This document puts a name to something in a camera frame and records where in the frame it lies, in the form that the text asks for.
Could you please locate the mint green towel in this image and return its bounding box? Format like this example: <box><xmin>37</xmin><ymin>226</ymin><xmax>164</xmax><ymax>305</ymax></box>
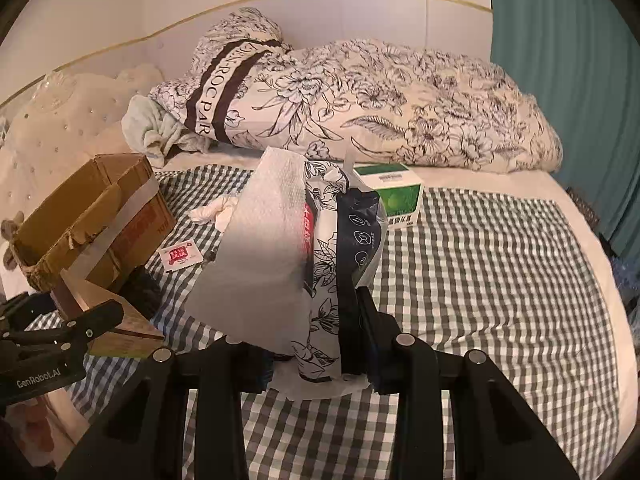
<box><xmin>120</xmin><ymin>94</ymin><xmax>212</xmax><ymax>168</ymax></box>

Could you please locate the brown cardboard box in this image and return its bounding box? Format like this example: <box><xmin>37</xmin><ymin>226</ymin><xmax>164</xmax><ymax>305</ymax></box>
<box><xmin>11</xmin><ymin>154</ymin><xmax>176</xmax><ymax>359</ymax></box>

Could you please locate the green white medicine box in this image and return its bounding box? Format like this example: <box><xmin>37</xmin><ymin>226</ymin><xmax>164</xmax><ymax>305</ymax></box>
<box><xmin>355</xmin><ymin>164</ymin><xmax>423</xmax><ymax>229</ymax></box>

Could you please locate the floral folded duvet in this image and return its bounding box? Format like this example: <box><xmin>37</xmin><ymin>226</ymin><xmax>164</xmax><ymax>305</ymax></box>
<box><xmin>150</xmin><ymin>8</ymin><xmax>563</xmax><ymax>174</ymax></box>

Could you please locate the floral tissue pack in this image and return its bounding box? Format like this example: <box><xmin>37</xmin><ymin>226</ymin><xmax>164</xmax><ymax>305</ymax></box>
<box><xmin>183</xmin><ymin>148</ymin><xmax>387</xmax><ymax>401</ymax></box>

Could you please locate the crumpled white tissue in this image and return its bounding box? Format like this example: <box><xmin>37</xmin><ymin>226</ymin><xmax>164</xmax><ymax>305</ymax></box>
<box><xmin>188</xmin><ymin>194</ymin><xmax>239</xmax><ymax>233</ymax></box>

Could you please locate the red white sachet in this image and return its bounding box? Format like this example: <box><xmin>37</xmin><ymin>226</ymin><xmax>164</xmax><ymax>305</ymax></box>
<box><xmin>160</xmin><ymin>240</ymin><xmax>204</xmax><ymax>273</ymax></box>

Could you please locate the cream tufted headboard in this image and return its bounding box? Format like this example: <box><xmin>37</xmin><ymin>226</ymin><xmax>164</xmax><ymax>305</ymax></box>
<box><xmin>1</xmin><ymin>64</ymin><xmax>162</xmax><ymax>219</ymax></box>

